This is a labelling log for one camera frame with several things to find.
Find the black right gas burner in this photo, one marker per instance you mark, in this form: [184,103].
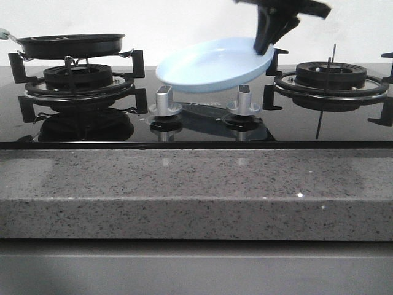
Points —
[341,75]

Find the black gas burner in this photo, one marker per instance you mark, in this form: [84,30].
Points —
[341,75]
[84,76]

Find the black left pan support grate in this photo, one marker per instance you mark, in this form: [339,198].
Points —
[77,100]

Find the black right pan support grate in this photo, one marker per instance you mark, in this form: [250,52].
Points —
[375,90]

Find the black glass gas hob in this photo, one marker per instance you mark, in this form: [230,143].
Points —
[204,123]

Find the silver right stove knob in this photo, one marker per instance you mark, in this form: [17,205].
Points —
[243,105]

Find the black frying pan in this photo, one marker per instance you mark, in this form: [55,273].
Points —
[74,45]

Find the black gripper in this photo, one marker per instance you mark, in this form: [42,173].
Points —
[272,19]

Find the black pan support grate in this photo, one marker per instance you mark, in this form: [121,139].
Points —
[77,100]
[375,90]

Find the silver stove knob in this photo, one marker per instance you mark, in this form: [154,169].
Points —
[165,106]
[243,105]

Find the silver left stove knob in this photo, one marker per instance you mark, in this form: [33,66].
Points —
[165,106]

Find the black left gas burner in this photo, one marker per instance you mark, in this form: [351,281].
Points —
[84,76]

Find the light blue plate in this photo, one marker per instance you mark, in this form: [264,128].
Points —
[215,65]

